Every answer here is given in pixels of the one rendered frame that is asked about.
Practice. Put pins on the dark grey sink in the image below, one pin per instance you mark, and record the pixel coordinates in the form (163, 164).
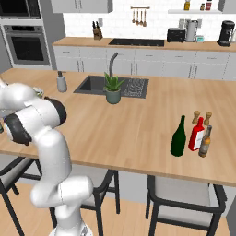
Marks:
(92, 85)

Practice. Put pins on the wooden hanging spoon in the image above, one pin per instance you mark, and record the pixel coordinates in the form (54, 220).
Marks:
(144, 19)
(133, 17)
(141, 17)
(137, 17)

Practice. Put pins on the green and white bowl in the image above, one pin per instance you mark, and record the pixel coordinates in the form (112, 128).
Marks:
(39, 91)

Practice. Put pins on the white wall shelf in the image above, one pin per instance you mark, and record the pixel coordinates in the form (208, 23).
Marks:
(195, 11)

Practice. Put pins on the red bottle white label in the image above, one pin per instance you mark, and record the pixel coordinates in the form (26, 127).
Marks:
(196, 138)

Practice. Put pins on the yellow jar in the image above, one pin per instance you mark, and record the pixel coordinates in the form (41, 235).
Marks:
(186, 5)

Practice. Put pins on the small teal box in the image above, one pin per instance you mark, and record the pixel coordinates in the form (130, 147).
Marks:
(200, 38)

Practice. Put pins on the black hob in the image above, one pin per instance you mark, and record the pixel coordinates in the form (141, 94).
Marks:
(136, 42)

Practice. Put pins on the black frame grey chair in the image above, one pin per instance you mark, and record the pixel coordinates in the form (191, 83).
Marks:
(12, 175)
(184, 196)
(100, 190)

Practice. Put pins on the grey tap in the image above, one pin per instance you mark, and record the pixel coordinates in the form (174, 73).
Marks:
(112, 63)

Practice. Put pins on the wooden knife block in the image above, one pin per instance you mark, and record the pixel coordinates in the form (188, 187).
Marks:
(97, 33)

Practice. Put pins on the dark green glass bottle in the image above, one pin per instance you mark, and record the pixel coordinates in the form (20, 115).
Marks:
(179, 141)

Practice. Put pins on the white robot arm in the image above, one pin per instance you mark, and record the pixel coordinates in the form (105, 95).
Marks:
(52, 153)

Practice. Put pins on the green potted plant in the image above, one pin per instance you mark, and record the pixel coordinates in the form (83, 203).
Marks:
(112, 89)

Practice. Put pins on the small brown jar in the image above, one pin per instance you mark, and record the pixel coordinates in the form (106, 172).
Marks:
(202, 6)

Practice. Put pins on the grey soap dispenser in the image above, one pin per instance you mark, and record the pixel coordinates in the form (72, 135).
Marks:
(61, 83)

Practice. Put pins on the steel kettle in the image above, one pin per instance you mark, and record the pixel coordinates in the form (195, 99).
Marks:
(191, 30)

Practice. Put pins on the wooden utensil rail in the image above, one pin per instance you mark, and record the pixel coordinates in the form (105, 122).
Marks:
(140, 7)

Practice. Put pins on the wooden pepper mill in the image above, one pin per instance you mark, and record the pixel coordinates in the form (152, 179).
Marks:
(196, 117)
(208, 117)

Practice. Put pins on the brown glass bottle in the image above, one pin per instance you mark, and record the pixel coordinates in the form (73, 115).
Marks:
(205, 146)

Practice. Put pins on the grey base cupboards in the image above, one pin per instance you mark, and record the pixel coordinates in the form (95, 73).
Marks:
(153, 63)

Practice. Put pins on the grey wall cupboard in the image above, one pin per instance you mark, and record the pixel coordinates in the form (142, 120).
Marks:
(228, 6)

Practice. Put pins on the black coffee machine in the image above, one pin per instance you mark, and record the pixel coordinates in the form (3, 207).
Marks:
(226, 32)

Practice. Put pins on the red jar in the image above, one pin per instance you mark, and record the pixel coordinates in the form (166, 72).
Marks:
(209, 5)

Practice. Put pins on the steel microwave oven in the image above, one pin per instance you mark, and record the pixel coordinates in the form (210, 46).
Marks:
(18, 8)

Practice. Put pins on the grey wall cupboards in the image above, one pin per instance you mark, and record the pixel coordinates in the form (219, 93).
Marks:
(81, 5)

